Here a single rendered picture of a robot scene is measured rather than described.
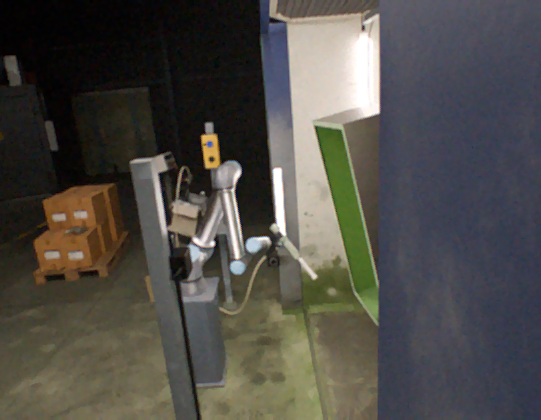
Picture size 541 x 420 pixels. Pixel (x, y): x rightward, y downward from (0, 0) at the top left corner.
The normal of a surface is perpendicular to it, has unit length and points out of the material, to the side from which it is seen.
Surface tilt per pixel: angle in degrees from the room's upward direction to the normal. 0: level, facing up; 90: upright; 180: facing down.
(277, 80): 90
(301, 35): 90
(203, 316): 90
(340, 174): 89
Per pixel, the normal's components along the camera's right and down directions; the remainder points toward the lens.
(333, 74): 0.00, 0.26
